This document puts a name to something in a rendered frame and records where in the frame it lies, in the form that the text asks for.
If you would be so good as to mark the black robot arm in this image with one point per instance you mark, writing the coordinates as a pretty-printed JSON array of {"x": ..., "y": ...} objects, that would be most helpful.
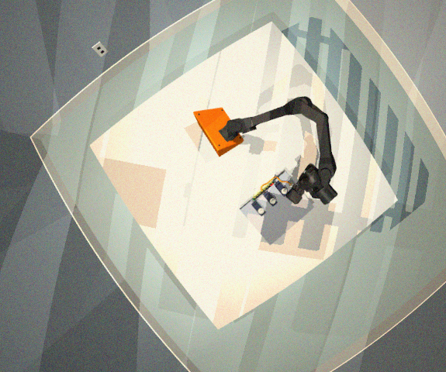
[{"x": 318, "y": 181}]

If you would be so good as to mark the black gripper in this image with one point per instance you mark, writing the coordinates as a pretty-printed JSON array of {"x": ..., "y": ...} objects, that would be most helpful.
[{"x": 297, "y": 191}]

